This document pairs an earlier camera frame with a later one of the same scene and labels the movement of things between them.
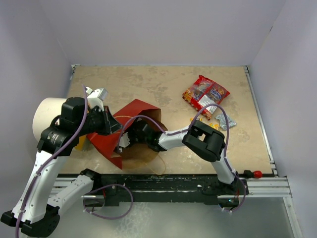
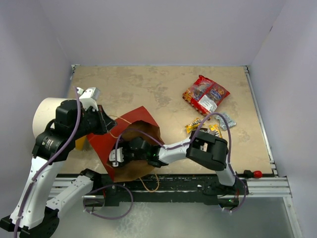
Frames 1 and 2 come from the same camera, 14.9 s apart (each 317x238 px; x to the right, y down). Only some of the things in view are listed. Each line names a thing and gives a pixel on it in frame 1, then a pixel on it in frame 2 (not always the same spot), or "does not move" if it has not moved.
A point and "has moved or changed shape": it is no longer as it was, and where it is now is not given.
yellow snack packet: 215,126 does not move
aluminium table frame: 273,186 does not move
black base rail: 110,190 does not move
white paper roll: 44,112 does not move
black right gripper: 130,135 → 126,146
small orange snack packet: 191,119 has moved or changed shape
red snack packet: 204,92 does not move
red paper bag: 136,158 has moved or changed shape
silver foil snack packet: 222,119 does not move
